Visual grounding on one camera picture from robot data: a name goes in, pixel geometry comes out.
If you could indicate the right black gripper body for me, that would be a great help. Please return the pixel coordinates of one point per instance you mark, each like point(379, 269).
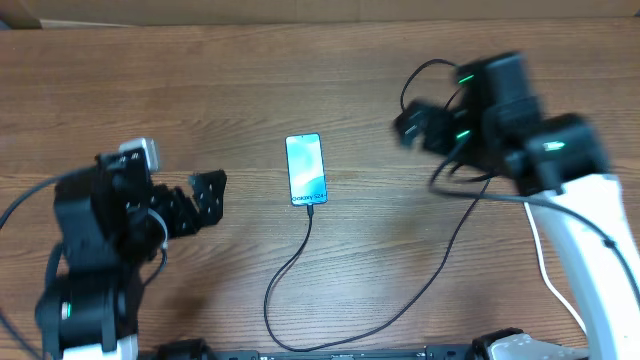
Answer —
point(440, 133)

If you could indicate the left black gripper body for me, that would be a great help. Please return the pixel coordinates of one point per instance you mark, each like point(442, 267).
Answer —
point(178, 213)

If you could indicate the blue-screen Samsung smartphone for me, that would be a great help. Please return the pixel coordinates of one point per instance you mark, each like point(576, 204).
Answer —
point(306, 172)

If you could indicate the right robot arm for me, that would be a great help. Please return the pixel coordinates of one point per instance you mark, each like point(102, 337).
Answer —
point(561, 172)

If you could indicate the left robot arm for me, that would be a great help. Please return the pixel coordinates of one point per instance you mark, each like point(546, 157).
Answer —
point(113, 220)

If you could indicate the brown cardboard backboard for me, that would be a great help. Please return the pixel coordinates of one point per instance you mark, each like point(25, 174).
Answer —
point(36, 13)

